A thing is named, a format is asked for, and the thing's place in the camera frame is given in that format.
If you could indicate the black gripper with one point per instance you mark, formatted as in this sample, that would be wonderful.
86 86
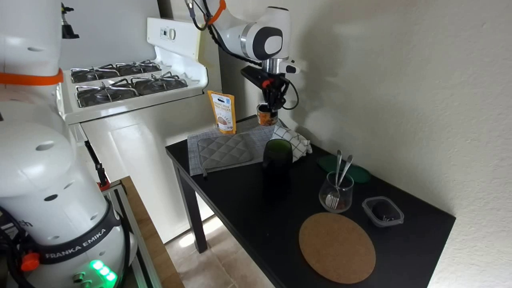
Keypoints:
273 81

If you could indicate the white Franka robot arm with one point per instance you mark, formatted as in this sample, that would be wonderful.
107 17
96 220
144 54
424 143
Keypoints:
48 177

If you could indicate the round cork board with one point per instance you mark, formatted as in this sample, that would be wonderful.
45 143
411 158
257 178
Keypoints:
336 249

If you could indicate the white checkered cloth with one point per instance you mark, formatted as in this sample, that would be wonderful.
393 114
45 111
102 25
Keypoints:
296 142

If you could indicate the orange food packet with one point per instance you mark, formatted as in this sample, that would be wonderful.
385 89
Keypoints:
222 113

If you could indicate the green mug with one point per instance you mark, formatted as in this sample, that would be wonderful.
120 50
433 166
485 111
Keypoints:
277 158

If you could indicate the gray quilted pot holder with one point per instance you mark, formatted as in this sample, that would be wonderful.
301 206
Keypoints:
225 153

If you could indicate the square green lid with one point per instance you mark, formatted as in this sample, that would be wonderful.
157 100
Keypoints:
328 162

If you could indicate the gray plaid cloth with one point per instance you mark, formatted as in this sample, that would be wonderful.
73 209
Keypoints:
197 145

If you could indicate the silver fork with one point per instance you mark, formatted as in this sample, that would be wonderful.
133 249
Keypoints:
337 166
345 167

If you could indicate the clear glass cup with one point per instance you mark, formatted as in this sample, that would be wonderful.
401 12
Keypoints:
336 198

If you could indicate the white stove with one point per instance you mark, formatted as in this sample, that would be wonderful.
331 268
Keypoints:
144 122

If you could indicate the black table leg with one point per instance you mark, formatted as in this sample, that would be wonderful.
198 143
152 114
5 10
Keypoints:
192 214

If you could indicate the clear plastic container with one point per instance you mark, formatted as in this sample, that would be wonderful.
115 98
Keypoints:
382 212

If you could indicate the wooden counter edge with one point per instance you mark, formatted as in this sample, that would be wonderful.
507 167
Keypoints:
152 234

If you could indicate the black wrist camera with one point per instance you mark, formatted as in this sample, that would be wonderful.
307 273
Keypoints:
253 74

